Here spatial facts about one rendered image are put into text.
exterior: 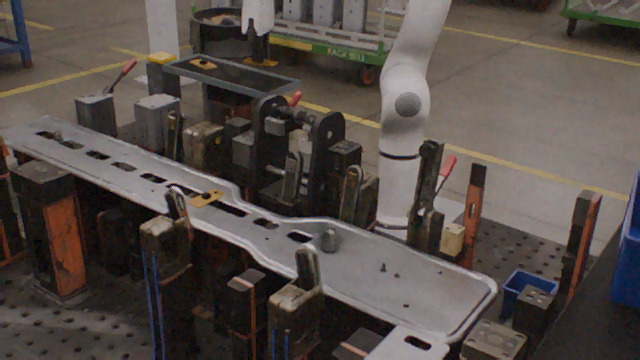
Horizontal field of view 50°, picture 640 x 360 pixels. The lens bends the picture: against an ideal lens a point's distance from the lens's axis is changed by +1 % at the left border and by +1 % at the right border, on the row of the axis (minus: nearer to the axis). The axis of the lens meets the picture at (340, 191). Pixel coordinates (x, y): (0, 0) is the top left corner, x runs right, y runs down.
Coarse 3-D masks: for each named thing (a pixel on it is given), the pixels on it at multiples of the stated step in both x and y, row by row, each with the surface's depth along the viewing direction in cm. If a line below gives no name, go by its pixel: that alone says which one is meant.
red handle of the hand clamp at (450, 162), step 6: (450, 156) 141; (450, 162) 140; (444, 168) 140; (450, 168) 140; (444, 174) 139; (438, 180) 139; (444, 180) 139; (438, 186) 138; (438, 192) 138; (420, 210) 136; (420, 216) 136
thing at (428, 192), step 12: (432, 144) 131; (444, 144) 131; (432, 156) 132; (420, 168) 133; (432, 168) 132; (420, 180) 134; (432, 180) 132; (420, 192) 135; (432, 192) 133; (432, 204) 135
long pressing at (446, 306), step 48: (48, 144) 174; (96, 144) 176; (144, 192) 153; (240, 192) 155; (240, 240) 137; (288, 240) 137; (384, 240) 138; (336, 288) 123; (384, 288) 124; (432, 288) 124; (480, 288) 125; (432, 336) 113
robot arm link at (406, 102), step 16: (384, 80) 173; (400, 80) 166; (416, 80) 166; (384, 96) 168; (400, 96) 164; (416, 96) 164; (384, 112) 169; (400, 112) 166; (416, 112) 166; (384, 128) 174; (400, 128) 172; (416, 128) 173; (384, 144) 179; (400, 144) 177; (416, 144) 178
